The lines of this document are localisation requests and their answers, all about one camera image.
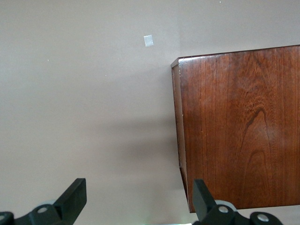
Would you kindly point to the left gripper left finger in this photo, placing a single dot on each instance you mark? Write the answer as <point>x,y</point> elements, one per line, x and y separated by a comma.
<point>72,199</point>

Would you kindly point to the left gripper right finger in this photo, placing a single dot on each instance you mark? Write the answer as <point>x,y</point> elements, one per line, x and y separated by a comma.
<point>204,206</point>

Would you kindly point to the dark brown wooden cabinet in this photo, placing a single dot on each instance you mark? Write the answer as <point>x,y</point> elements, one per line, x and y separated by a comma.
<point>234,129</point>

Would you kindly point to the brown table cover sheet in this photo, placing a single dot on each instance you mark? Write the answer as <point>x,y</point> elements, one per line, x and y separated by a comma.
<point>70,93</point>

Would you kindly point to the small grey tape patch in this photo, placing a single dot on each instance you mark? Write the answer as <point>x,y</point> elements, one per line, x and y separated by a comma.
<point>148,41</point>

